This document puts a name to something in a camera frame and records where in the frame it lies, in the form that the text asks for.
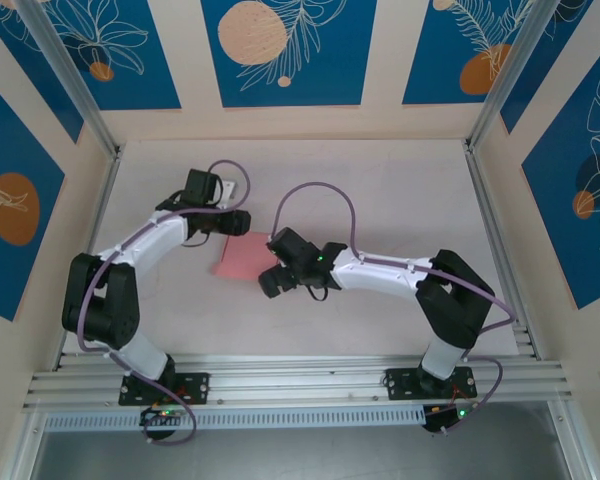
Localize pink paper box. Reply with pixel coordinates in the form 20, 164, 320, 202
209, 231, 282, 282

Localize blue poster lily flower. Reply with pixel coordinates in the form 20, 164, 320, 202
34, 0, 182, 112

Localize blue illustrated poster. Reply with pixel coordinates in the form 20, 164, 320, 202
201, 0, 380, 109

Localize grey metal sheet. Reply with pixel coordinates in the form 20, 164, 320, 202
29, 429, 581, 480

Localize blue poster orange circle flower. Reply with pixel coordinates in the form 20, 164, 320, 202
0, 69, 67, 322

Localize blue poster fern orange circle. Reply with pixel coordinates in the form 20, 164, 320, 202
401, 0, 544, 106

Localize blue poster dark circle flower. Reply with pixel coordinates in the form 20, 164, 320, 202
521, 47, 600, 312

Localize blue poster white leaves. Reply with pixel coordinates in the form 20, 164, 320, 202
0, 0, 85, 145
499, 0, 597, 135

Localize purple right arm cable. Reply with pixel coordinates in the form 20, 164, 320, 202
271, 180, 519, 436

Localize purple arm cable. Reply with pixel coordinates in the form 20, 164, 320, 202
77, 158, 253, 446
271, 180, 519, 436

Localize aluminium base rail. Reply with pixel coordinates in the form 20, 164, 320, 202
22, 352, 579, 414

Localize aluminium side rail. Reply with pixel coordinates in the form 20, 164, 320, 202
53, 147, 126, 371
462, 139, 541, 361

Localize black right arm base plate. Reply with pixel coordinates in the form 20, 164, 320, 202
382, 366, 478, 402

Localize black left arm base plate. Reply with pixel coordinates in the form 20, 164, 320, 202
118, 370, 212, 407

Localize grey slotted cable duct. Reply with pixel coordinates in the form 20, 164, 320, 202
43, 405, 426, 432

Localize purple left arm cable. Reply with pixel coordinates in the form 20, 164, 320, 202
77, 158, 253, 446

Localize aluminium corner post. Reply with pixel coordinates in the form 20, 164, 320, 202
15, 0, 122, 162
462, 0, 564, 151

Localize aluminium frame upright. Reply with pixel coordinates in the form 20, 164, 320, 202
547, 399, 599, 480
7, 412, 49, 480

